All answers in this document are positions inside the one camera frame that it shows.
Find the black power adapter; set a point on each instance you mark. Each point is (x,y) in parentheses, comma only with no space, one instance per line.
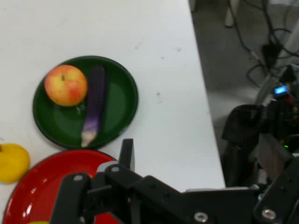
(271,52)

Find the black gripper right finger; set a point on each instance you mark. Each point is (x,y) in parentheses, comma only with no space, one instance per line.
(280,200)

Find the yellow pear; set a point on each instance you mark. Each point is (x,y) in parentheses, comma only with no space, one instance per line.
(12,163)

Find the yellow green fruit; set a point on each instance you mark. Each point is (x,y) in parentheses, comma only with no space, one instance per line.
(38,222)

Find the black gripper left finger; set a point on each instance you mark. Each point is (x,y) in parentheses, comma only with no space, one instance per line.
(70,198)

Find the black electronics unit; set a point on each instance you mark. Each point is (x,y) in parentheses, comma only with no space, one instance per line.
(245,126)

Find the white furniture leg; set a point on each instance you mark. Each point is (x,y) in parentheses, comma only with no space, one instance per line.
(231,14)

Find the dark green round plate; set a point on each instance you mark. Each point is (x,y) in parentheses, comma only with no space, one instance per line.
(118,105)

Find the purple eggplant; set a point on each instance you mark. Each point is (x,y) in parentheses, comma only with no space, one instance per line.
(94,100)

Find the red yellow apple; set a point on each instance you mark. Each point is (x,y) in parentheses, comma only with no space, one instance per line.
(66,85)

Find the red round plate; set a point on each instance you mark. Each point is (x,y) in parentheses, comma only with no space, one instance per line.
(35,186)

